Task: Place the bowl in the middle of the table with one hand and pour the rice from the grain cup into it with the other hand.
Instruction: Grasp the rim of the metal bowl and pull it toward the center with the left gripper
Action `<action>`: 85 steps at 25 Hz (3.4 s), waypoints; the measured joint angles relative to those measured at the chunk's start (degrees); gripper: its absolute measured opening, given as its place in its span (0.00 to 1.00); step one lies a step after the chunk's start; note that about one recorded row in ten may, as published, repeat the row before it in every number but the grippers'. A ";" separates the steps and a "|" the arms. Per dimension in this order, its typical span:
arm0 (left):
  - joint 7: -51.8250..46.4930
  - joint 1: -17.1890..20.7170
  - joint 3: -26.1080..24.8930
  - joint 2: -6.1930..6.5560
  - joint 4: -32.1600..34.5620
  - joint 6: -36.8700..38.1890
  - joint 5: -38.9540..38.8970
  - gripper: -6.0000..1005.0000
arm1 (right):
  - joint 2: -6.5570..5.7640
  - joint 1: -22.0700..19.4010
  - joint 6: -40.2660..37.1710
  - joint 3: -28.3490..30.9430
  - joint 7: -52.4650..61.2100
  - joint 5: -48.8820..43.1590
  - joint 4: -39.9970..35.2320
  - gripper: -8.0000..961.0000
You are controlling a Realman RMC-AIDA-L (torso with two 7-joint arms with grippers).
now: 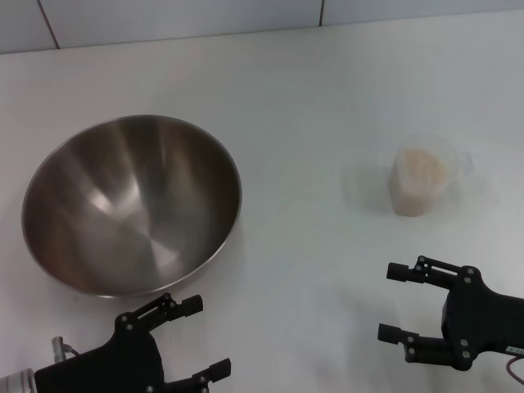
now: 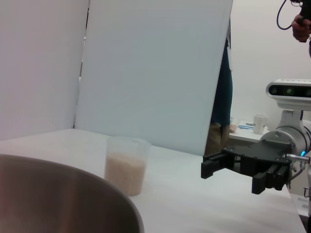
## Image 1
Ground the white uncooked rice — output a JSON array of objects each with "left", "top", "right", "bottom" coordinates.
[{"left": 391, "top": 147, "right": 451, "bottom": 217}]

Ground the right arm cable with plug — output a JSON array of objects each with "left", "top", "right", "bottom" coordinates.
[{"left": 505, "top": 355, "right": 524, "bottom": 380}]

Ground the clear plastic measuring cup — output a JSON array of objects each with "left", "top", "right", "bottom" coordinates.
[{"left": 388, "top": 133, "right": 478, "bottom": 218}]

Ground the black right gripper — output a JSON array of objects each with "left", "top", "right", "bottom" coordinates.
[{"left": 377, "top": 255, "right": 524, "bottom": 372}]

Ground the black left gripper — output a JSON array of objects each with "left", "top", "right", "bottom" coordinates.
[{"left": 34, "top": 292, "right": 233, "bottom": 393}]

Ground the stainless steel mixing bowl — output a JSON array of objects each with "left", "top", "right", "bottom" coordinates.
[{"left": 20, "top": 114, "right": 243, "bottom": 299}]

